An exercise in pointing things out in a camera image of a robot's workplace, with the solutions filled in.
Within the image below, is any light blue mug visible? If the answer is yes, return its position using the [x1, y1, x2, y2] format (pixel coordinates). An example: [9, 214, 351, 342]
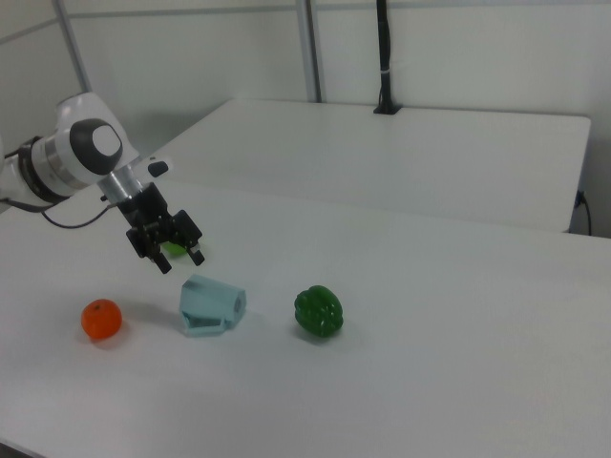
[179, 273, 248, 339]

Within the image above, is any white rear table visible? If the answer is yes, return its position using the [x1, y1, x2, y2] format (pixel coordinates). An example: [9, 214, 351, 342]
[137, 97, 593, 235]

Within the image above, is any black cable at table side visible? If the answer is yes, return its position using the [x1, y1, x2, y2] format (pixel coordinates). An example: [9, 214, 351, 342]
[575, 189, 594, 237]

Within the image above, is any black camera pole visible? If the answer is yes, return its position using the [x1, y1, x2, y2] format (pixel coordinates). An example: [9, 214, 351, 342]
[371, 0, 402, 116]

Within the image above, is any orange toy fruit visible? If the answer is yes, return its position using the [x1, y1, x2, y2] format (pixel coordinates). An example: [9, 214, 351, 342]
[80, 298, 123, 341]

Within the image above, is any green toy bell pepper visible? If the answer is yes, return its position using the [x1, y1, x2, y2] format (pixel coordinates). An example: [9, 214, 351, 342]
[292, 284, 345, 339]

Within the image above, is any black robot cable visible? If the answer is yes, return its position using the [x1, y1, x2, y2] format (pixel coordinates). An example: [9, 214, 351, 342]
[0, 194, 117, 230]

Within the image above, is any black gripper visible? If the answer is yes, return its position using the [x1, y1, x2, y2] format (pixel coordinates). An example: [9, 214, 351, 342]
[97, 180, 206, 276]

